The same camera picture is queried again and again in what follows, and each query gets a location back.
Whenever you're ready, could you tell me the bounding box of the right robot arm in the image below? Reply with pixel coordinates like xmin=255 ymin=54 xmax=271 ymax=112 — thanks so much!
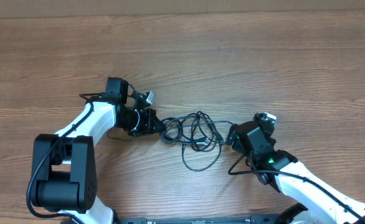
xmin=226 ymin=119 xmax=365 ymax=223

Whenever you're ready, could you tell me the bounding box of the black usb cable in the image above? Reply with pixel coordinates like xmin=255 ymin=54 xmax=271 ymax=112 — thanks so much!
xmin=159 ymin=115 xmax=225 ymax=146
xmin=159 ymin=110 xmax=235 ymax=172

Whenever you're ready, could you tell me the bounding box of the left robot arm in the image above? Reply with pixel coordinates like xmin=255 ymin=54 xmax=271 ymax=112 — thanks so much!
xmin=26 ymin=77 xmax=166 ymax=223

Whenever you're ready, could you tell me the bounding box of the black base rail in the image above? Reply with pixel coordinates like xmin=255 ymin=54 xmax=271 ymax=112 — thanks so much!
xmin=112 ymin=214 xmax=295 ymax=224

